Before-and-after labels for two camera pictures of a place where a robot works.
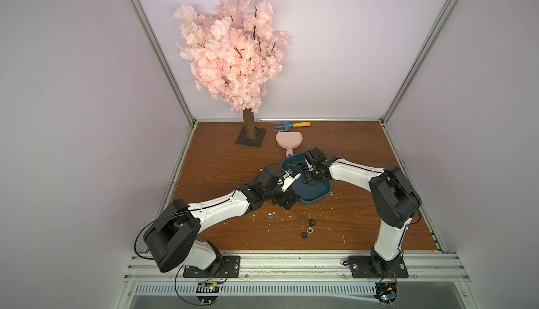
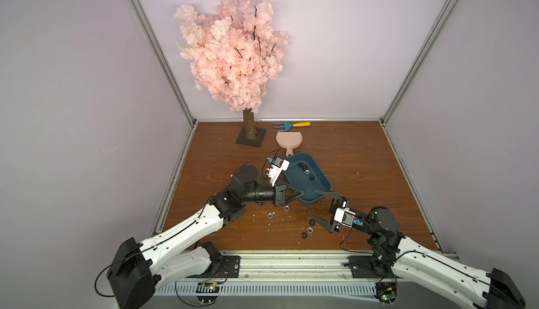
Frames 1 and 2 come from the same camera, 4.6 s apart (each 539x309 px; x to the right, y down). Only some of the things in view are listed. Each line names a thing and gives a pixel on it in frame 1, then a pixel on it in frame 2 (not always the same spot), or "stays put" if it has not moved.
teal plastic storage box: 308,194 stays put
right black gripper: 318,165 -> 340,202
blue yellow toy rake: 288,126 stays put
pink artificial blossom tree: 234,54 stays put
